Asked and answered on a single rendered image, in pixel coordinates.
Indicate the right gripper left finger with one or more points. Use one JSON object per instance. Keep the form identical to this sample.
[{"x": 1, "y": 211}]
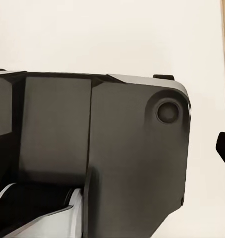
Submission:
[{"x": 9, "y": 148}]

